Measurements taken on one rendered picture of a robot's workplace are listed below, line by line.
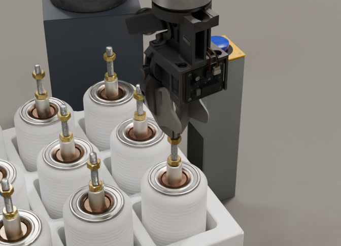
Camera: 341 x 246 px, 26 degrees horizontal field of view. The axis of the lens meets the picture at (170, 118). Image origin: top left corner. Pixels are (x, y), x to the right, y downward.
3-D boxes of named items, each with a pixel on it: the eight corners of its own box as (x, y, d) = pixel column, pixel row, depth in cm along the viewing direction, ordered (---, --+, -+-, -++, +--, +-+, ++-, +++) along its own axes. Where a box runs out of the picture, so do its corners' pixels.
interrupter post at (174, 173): (163, 176, 106) (163, 159, 104) (179, 173, 107) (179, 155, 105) (168, 187, 105) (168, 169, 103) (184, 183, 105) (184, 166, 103)
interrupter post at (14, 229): (20, 223, 99) (17, 205, 97) (24, 236, 97) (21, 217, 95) (2, 228, 98) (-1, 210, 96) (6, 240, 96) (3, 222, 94)
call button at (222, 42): (200, 48, 123) (200, 38, 121) (220, 43, 124) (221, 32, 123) (211, 60, 120) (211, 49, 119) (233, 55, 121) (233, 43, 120)
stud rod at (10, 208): (15, 219, 97) (8, 176, 92) (15, 225, 96) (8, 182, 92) (8, 220, 97) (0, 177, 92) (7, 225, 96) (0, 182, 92)
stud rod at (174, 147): (179, 171, 105) (179, 129, 100) (173, 174, 104) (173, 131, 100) (175, 167, 105) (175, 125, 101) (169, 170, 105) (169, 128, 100)
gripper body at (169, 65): (177, 113, 89) (177, 26, 82) (140, 79, 95) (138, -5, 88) (228, 93, 93) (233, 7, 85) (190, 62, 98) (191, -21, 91)
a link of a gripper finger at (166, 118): (171, 162, 96) (173, 103, 91) (147, 138, 100) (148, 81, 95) (191, 154, 97) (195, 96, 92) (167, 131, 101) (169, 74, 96)
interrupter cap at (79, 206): (135, 200, 102) (135, 196, 102) (101, 233, 97) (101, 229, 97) (93, 179, 106) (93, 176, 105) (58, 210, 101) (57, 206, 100)
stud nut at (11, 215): (18, 208, 96) (17, 204, 96) (18, 217, 95) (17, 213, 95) (2, 210, 96) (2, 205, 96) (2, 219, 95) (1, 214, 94)
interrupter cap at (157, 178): (141, 169, 108) (141, 165, 107) (190, 158, 110) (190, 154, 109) (157, 203, 102) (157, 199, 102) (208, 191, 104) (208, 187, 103)
